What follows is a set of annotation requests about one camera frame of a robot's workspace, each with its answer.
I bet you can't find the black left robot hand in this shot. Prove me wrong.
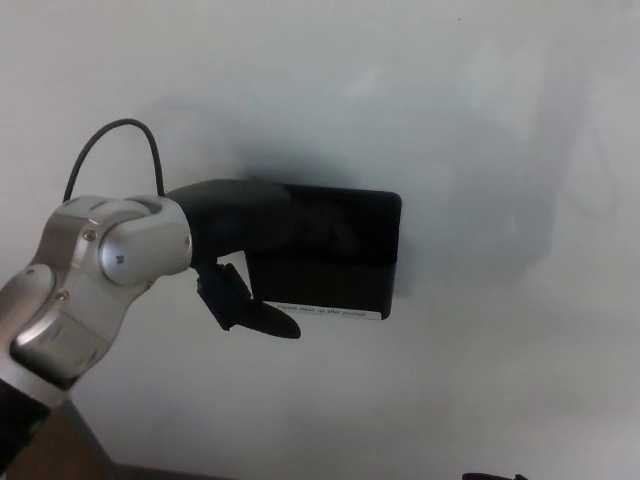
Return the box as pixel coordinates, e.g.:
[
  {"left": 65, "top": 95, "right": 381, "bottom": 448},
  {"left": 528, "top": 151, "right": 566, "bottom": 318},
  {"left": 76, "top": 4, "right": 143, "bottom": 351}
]
[{"left": 167, "top": 177, "right": 362, "bottom": 343}]

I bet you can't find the black magnetic marker holder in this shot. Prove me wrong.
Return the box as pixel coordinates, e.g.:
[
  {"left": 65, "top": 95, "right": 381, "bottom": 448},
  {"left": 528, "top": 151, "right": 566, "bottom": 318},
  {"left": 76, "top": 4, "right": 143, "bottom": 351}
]
[{"left": 243, "top": 182, "right": 403, "bottom": 322}]

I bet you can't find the white whiteboard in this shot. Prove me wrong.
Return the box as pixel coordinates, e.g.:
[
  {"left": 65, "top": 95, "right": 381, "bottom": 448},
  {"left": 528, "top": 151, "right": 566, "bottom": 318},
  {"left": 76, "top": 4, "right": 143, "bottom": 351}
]
[{"left": 0, "top": 0, "right": 640, "bottom": 480}]

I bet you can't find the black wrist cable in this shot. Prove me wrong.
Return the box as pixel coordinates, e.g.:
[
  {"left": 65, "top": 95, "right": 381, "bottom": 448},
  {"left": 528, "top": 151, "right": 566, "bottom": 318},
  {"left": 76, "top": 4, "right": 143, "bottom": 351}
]
[{"left": 63, "top": 117, "right": 167, "bottom": 204}]

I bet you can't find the grey whiteboard frame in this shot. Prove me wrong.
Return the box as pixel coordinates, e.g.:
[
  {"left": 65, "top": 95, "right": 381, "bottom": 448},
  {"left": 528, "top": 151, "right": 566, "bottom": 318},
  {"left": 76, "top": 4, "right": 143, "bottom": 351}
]
[{"left": 60, "top": 396, "right": 115, "bottom": 480}]

